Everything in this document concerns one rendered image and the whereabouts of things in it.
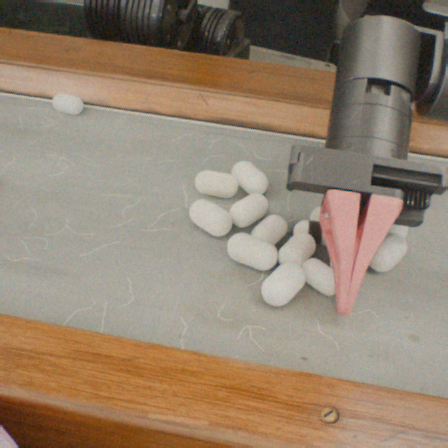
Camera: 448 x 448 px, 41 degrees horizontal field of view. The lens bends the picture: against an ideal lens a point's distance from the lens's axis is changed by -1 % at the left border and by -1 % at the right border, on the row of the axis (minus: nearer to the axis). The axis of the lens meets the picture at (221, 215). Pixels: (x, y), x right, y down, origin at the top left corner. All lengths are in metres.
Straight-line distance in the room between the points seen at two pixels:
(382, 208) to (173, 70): 0.34
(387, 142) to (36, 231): 0.26
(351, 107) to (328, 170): 0.05
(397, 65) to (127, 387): 0.27
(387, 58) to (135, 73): 0.30
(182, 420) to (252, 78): 0.41
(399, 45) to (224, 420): 0.27
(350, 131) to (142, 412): 0.22
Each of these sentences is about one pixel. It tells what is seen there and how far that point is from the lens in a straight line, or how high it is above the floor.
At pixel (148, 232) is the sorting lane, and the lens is 0.47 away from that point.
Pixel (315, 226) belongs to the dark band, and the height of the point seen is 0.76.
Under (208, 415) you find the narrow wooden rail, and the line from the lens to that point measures 0.33.
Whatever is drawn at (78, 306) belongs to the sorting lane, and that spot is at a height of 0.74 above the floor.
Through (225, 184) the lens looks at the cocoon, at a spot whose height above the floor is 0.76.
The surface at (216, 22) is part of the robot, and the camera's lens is 1.15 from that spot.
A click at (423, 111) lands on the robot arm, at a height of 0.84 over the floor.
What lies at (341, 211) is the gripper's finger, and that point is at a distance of 0.38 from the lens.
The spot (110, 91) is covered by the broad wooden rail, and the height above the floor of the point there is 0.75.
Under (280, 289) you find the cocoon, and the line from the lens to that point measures 0.40.
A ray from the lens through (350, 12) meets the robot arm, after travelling 0.50.
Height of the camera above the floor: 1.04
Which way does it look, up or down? 38 degrees down
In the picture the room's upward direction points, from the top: 5 degrees clockwise
